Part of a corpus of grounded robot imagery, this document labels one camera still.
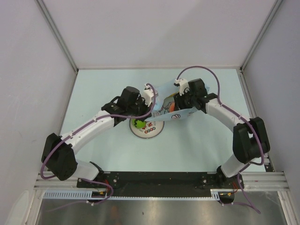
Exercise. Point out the light blue cable duct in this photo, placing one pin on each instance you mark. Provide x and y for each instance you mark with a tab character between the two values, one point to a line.
94	195

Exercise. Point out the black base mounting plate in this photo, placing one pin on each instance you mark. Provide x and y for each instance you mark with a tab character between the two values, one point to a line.
131	190

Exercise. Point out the orange fake fruit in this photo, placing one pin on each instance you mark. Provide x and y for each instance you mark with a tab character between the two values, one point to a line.
172	107

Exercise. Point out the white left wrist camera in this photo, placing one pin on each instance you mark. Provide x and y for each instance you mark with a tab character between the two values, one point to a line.
149	94

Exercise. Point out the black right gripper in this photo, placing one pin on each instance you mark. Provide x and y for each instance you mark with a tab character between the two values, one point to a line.
178	101

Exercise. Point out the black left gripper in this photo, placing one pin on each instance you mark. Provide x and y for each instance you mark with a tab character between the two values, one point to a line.
146	108

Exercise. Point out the green fake watermelon ball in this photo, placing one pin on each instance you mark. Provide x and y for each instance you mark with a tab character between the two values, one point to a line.
139	124

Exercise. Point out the aluminium frame rail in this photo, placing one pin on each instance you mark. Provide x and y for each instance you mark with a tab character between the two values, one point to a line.
253	181

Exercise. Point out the round white printed plate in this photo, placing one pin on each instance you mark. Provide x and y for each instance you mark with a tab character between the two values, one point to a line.
152	129

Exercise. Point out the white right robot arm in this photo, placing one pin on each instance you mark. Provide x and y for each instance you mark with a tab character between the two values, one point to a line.
250	139

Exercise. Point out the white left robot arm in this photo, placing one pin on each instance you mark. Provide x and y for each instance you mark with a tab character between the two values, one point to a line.
60	150

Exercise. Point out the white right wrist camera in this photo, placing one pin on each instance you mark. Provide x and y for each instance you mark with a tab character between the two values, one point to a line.
183	86

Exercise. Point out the light blue cartoon plastic bag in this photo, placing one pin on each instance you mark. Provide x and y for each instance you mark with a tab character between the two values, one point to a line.
160	110

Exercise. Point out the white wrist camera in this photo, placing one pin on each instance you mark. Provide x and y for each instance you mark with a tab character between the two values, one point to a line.
183	86
149	94

